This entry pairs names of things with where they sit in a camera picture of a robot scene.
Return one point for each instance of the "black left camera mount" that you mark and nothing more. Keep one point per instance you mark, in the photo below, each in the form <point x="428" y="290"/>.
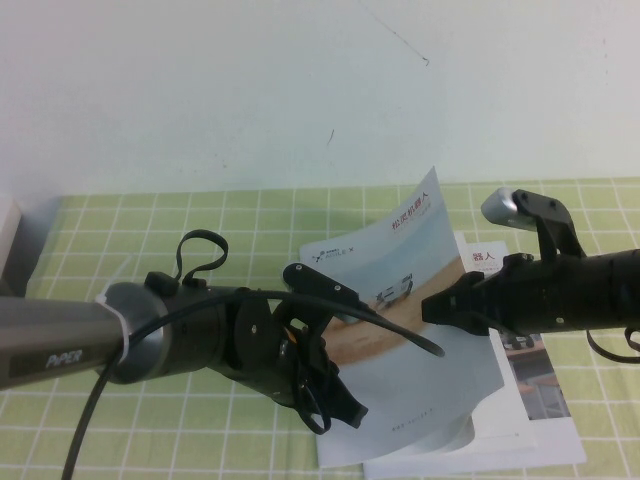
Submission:
<point x="320" y="282"/>

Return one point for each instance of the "desert cover AgileX booklet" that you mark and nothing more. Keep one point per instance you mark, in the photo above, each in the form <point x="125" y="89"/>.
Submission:
<point x="425" y="400"/>

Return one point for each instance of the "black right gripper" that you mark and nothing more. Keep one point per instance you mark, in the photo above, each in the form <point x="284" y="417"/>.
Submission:
<point x="540" y="295"/>

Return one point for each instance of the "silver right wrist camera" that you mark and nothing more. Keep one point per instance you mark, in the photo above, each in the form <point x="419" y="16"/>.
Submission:
<point x="502" y="210"/>

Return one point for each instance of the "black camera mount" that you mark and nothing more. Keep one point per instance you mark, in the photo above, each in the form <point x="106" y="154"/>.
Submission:
<point x="320" y="282"/>
<point x="555" y="225"/>

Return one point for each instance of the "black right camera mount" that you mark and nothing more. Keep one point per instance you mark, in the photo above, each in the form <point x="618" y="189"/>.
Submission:
<point x="555" y="225"/>

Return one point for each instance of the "white zip tie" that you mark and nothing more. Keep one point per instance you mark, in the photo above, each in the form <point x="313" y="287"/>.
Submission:
<point x="120" y="320"/>

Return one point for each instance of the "office photo cover booklet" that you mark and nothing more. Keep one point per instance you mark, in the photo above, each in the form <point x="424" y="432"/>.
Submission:
<point x="545" y="440"/>

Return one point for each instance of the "green checked tablecloth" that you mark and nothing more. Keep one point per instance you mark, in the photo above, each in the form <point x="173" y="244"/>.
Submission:
<point x="175" y="440"/>

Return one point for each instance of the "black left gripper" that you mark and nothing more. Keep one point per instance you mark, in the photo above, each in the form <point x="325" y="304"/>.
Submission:
<point x="300" y="365"/>

